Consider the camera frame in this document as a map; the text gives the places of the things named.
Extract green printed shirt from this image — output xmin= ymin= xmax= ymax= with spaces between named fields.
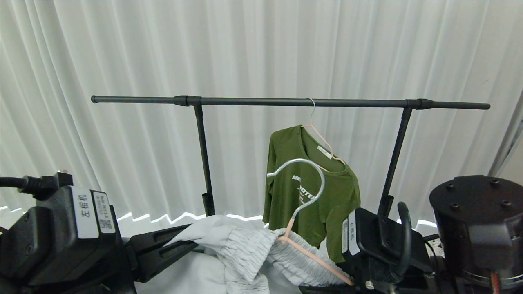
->
xmin=262 ymin=125 xmax=361 ymax=264

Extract white curtain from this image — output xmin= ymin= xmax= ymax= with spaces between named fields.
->
xmin=0 ymin=0 xmax=523 ymax=229

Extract black cable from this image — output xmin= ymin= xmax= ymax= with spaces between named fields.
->
xmin=384 ymin=201 xmax=413 ymax=283
xmin=0 ymin=171 xmax=75 ymax=200

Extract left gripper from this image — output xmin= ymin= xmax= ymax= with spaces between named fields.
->
xmin=0 ymin=224 xmax=201 ymax=294

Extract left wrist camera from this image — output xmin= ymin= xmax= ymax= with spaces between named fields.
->
xmin=0 ymin=186 xmax=123 ymax=286

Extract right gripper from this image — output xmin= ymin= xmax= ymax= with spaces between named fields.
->
xmin=347 ymin=261 xmax=434 ymax=294

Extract pale grey shorts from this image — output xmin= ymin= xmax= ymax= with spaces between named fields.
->
xmin=135 ymin=214 xmax=352 ymax=294

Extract pink clothes hanger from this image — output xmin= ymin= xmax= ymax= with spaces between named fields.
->
xmin=302 ymin=98 xmax=347 ymax=172
xmin=266 ymin=158 xmax=355 ymax=286

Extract black clothes rack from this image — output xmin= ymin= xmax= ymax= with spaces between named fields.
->
xmin=91 ymin=95 xmax=491 ymax=218

